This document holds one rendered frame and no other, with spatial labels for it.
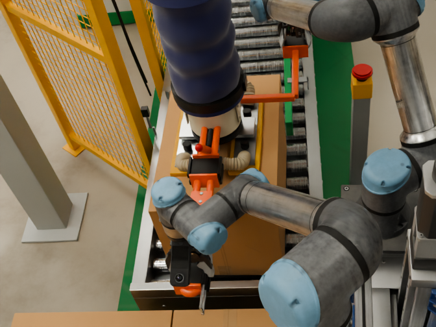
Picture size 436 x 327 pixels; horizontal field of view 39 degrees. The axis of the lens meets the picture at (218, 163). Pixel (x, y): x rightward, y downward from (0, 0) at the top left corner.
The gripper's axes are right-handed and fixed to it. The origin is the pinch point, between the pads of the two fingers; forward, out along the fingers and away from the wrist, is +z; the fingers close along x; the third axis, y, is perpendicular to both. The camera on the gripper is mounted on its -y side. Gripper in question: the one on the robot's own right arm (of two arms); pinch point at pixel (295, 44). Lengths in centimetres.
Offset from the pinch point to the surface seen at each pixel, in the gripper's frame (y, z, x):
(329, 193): -19, 112, 11
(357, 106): 9.0, 22.3, 20.8
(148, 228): 41, 52, -59
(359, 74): 8.4, 7.6, 21.1
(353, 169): 9, 58, 20
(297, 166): 8, 57, -2
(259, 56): -63, 58, -21
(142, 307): 68, 63, -59
